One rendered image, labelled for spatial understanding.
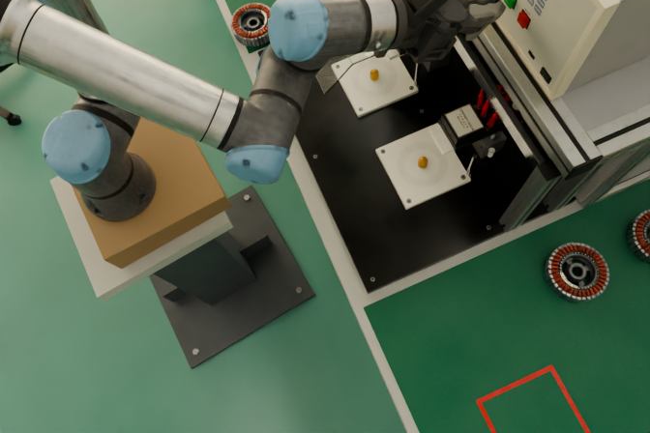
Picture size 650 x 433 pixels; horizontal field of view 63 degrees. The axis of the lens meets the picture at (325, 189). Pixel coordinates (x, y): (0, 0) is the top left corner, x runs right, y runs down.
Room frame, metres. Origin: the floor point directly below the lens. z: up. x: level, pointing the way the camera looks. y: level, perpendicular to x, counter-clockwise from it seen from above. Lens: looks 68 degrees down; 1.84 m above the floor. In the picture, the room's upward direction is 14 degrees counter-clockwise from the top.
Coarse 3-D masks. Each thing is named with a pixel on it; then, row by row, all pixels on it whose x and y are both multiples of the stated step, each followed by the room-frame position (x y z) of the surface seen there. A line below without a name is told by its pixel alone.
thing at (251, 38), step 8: (240, 8) 0.95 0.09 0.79; (248, 8) 0.94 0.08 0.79; (256, 8) 0.94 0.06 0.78; (264, 8) 0.93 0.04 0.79; (232, 16) 0.93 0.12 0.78; (240, 16) 0.92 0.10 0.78; (248, 16) 0.93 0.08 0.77; (256, 16) 0.93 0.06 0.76; (264, 16) 0.91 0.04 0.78; (232, 24) 0.90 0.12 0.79; (240, 24) 0.90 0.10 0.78; (248, 24) 0.90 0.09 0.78; (256, 24) 0.90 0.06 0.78; (264, 24) 0.88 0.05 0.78; (240, 32) 0.88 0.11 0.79; (248, 32) 0.87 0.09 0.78; (256, 32) 0.86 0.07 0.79; (264, 32) 0.86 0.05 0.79; (240, 40) 0.87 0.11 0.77; (248, 40) 0.85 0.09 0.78; (256, 40) 0.85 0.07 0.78; (264, 40) 0.85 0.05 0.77
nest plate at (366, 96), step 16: (368, 64) 0.70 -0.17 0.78; (384, 64) 0.69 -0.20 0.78; (400, 64) 0.68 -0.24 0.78; (352, 80) 0.67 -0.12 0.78; (368, 80) 0.66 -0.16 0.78; (384, 80) 0.65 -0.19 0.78; (400, 80) 0.64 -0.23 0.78; (352, 96) 0.63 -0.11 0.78; (368, 96) 0.62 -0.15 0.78; (384, 96) 0.61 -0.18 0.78; (400, 96) 0.60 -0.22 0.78; (368, 112) 0.58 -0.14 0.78
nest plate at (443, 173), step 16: (400, 144) 0.48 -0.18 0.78; (416, 144) 0.47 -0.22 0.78; (432, 144) 0.46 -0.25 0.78; (384, 160) 0.45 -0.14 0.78; (400, 160) 0.44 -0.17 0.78; (416, 160) 0.44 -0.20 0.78; (432, 160) 0.43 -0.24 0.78; (448, 160) 0.42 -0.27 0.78; (400, 176) 0.41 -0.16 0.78; (416, 176) 0.40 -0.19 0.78; (432, 176) 0.39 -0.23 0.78; (448, 176) 0.38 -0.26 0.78; (464, 176) 0.38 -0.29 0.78; (400, 192) 0.37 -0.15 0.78; (416, 192) 0.37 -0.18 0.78; (432, 192) 0.36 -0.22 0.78
